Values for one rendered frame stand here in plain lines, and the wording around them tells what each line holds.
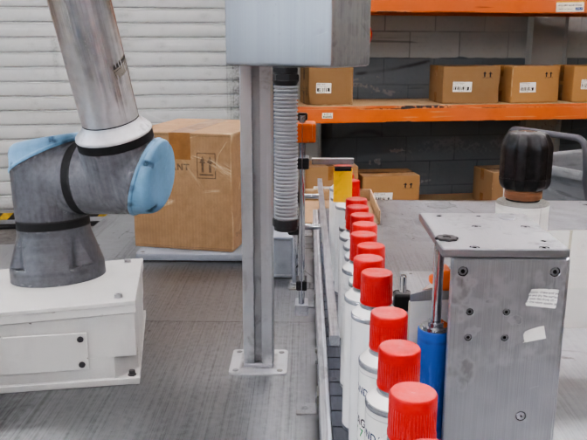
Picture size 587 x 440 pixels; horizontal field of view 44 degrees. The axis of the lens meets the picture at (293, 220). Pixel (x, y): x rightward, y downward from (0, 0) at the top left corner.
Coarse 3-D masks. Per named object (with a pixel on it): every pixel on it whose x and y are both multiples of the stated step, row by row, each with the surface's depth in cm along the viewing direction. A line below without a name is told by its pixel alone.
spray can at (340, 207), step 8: (352, 184) 124; (352, 192) 124; (336, 208) 126; (344, 208) 124; (336, 216) 126; (344, 216) 125; (336, 224) 126; (336, 232) 127; (336, 240) 127; (336, 248) 127; (336, 256) 127; (336, 264) 128; (336, 272) 128; (336, 280) 128; (336, 288) 129
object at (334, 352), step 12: (324, 276) 139; (324, 288) 133; (324, 300) 126; (336, 300) 126; (336, 348) 106; (336, 360) 103; (336, 372) 99; (336, 384) 95; (336, 396) 92; (336, 408) 89; (336, 420) 86; (336, 432) 84; (348, 432) 84
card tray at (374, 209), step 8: (312, 192) 228; (328, 192) 228; (360, 192) 228; (368, 192) 228; (312, 200) 228; (328, 200) 228; (368, 200) 228; (312, 208) 218; (328, 208) 218; (376, 208) 205; (312, 216) 208; (376, 216) 205
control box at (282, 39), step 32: (256, 0) 92; (288, 0) 89; (320, 0) 87; (352, 0) 89; (256, 32) 93; (288, 32) 90; (320, 32) 88; (352, 32) 90; (256, 64) 94; (288, 64) 91; (320, 64) 88; (352, 64) 91
